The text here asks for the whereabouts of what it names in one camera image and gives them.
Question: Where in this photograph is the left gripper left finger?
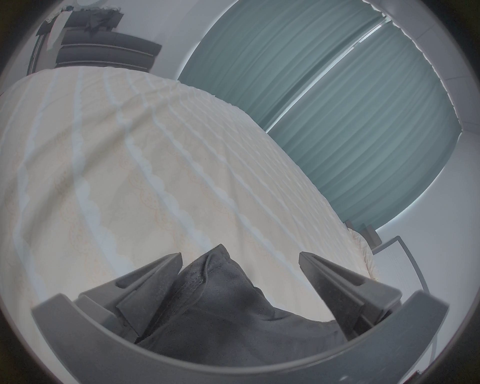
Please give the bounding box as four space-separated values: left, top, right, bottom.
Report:
78 252 184 339

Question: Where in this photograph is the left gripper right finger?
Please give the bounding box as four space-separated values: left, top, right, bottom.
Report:
298 251 403 335

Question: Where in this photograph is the black garment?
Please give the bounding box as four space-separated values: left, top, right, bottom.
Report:
134 244 349 367

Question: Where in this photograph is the bed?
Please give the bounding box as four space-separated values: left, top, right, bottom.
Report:
0 67 428 338

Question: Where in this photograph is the cream pillow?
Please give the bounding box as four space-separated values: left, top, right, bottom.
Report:
349 229 376 280

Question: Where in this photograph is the blue-green curtain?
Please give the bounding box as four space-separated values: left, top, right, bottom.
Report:
268 17 464 229
176 0 387 130

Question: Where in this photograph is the dark grey garment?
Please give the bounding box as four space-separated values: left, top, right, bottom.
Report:
84 9 122 31

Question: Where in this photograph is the white garment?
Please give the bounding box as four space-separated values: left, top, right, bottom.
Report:
47 13 64 47

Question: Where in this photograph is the black dressing table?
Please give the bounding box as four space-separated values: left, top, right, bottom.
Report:
28 7 124 76

